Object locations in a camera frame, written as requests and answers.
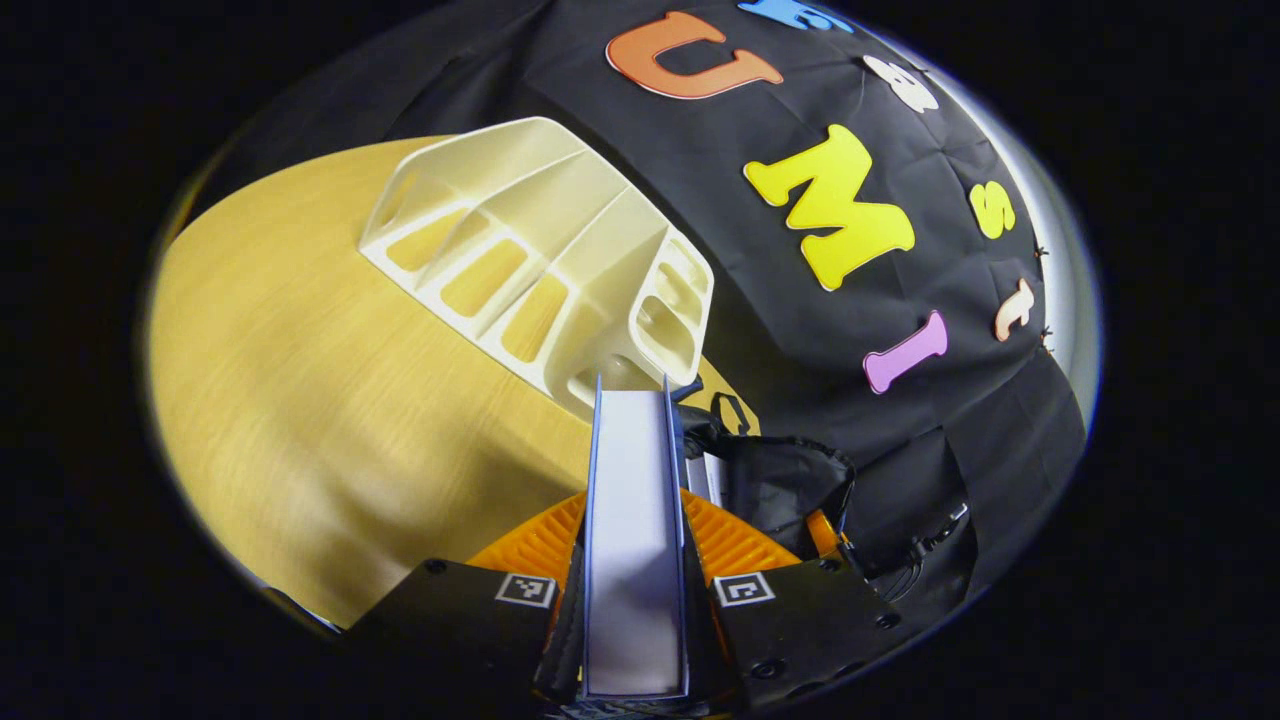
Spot black backdrop cloth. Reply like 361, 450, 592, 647
190, 0, 1091, 641

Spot white plastic bookshelf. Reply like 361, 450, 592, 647
358, 117, 716, 421

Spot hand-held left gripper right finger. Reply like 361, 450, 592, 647
680, 488, 901, 701

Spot blue-grey book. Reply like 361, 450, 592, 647
578, 375, 693, 701

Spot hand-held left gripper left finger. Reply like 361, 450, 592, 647
345, 490, 586, 701

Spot blue schoolbag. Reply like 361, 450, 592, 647
675, 380, 976, 601

